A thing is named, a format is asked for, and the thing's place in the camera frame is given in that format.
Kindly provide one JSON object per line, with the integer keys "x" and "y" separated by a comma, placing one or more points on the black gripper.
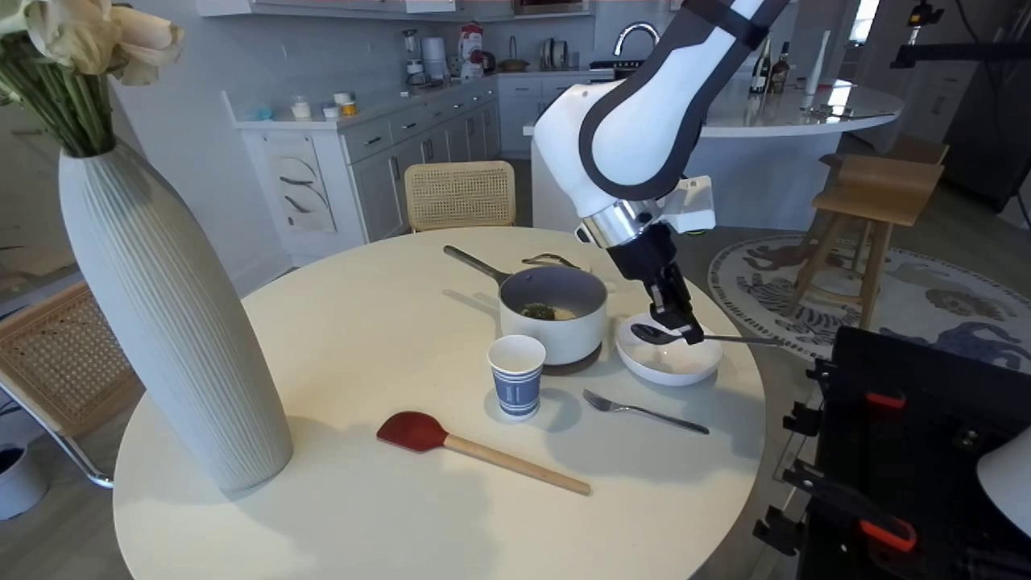
{"x": 652, "y": 263}

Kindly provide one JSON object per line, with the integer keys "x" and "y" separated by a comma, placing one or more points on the silver fork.
{"x": 603, "y": 405}

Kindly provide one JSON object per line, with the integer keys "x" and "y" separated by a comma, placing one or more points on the blue white paper cup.
{"x": 516, "y": 376}

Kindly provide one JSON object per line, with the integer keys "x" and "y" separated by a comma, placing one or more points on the silver spoon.
{"x": 662, "y": 336}

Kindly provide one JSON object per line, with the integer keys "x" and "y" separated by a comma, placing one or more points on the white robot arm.
{"x": 694, "y": 60}

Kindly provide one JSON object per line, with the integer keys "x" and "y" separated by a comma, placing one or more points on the white ceramic bowl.
{"x": 666, "y": 367}

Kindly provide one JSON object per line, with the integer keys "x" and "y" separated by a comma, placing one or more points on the white saucepan grey interior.
{"x": 557, "y": 304}

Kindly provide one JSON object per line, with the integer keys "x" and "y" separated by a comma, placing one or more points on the patterned round rug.
{"x": 921, "y": 298}

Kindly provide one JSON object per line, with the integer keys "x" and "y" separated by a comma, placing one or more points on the white kitchen island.
{"x": 762, "y": 152}

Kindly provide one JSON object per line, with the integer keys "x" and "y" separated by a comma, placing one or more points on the wooden stool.
{"x": 881, "y": 196}

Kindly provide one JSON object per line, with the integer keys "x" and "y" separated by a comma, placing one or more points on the wicker chair far side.
{"x": 454, "y": 196}

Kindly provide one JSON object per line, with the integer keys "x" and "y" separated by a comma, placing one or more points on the chrome kitchen faucet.
{"x": 636, "y": 40}

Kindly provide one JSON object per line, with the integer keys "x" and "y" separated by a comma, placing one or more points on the black robot cart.
{"x": 892, "y": 492}

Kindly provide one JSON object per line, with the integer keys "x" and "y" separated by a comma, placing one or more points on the white kitchen cabinet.
{"x": 336, "y": 182}

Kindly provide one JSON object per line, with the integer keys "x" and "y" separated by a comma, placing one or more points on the tall white ribbed vase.
{"x": 175, "y": 315}

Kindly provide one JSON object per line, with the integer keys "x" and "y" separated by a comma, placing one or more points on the wicker chair near vase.
{"x": 65, "y": 369}

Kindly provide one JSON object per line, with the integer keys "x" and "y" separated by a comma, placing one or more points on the cream calla lily bouquet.
{"x": 59, "y": 60}

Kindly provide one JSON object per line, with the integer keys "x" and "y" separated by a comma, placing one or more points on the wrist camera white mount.
{"x": 687, "y": 209}

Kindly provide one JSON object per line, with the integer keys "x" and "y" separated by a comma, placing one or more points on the red spatula wooden handle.
{"x": 426, "y": 433}

